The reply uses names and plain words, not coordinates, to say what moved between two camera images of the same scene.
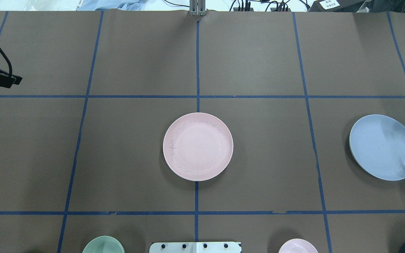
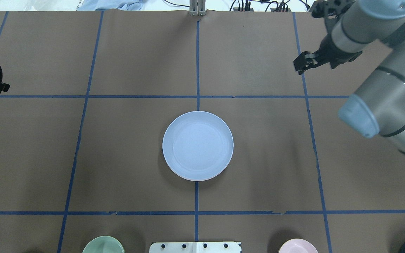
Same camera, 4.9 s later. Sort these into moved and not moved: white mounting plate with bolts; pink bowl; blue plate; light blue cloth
Moved: blue plate
Not moved: pink bowl; light blue cloth; white mounting plate with bolts
